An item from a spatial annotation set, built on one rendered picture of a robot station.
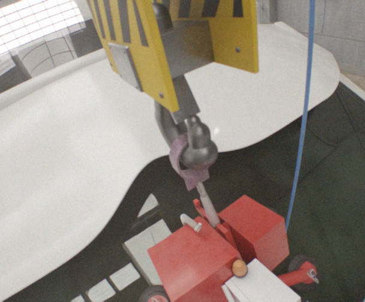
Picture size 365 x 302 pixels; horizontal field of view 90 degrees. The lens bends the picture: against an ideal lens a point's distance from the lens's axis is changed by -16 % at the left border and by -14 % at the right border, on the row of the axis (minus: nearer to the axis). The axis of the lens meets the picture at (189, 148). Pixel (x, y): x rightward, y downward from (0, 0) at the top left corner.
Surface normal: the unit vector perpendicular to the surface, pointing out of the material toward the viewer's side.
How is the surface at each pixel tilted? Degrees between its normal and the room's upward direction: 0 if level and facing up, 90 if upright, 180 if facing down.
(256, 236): 17
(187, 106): 63
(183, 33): 90
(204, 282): 70
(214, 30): 90
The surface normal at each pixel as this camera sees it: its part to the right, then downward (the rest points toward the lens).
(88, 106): -0.03, -0.52
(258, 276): -0.35, -0.85
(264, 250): 0.44, 0.22
